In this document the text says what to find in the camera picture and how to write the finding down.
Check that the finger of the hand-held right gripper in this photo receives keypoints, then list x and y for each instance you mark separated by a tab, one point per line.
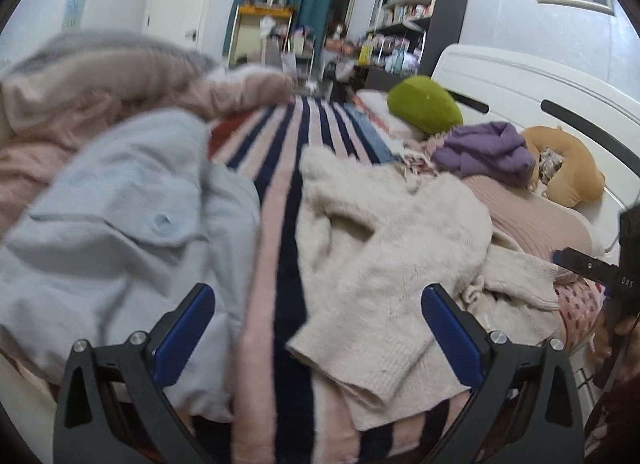
582	265

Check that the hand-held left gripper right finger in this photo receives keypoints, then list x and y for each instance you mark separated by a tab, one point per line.
450	339

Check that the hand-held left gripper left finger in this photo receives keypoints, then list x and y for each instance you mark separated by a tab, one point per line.
184	336

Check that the cream knitted sweater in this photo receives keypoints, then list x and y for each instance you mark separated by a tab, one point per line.
390	269

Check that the light blue shirt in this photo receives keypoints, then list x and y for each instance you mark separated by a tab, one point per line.
110	224

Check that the person's right hand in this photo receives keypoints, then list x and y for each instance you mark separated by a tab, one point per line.
625	328

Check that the pink polka dot cloth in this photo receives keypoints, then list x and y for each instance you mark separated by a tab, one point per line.
575	305

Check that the pink knitted blanket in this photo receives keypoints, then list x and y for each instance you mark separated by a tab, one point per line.
525	216

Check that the striped pink navy blanket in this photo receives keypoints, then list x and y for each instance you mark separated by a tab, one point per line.
280	269

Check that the purple garment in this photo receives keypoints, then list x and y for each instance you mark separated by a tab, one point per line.
485	153

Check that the fringed pink cloth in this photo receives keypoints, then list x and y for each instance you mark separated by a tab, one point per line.
420	158

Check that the white headboard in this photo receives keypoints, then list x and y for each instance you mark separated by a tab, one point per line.
525	88

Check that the blue jeans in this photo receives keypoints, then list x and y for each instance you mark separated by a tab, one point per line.
370	136

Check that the green pillow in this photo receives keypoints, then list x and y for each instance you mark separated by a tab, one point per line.
425	103

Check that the white pillow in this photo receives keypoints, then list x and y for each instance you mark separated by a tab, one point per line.
382	106

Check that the pink fluffy blanket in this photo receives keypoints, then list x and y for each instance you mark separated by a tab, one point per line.
100	93

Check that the dark bookshelf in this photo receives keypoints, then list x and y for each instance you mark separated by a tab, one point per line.
440	3

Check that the white door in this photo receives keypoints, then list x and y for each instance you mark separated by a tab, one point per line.
177	6

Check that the yellow shelf rack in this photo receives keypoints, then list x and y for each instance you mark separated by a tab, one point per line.
262	11

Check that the wall poster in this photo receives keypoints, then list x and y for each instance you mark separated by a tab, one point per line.
76	8

